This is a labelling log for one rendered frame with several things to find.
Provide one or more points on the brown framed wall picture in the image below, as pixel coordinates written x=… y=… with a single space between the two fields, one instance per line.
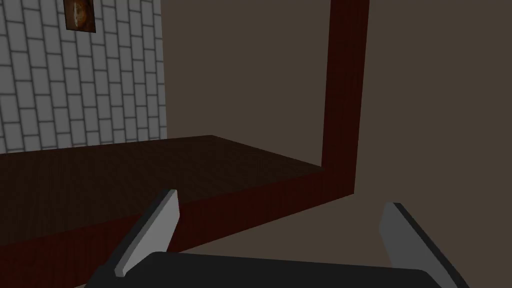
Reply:
x=80 y=15

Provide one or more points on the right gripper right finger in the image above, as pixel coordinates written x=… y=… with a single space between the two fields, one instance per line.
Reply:
x=412 y=240

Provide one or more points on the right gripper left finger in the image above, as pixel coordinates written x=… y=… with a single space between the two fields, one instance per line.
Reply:
x=154 y=232

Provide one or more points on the dark red wooden shelf unit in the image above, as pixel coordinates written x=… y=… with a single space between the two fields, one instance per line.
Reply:
x=120 y=192

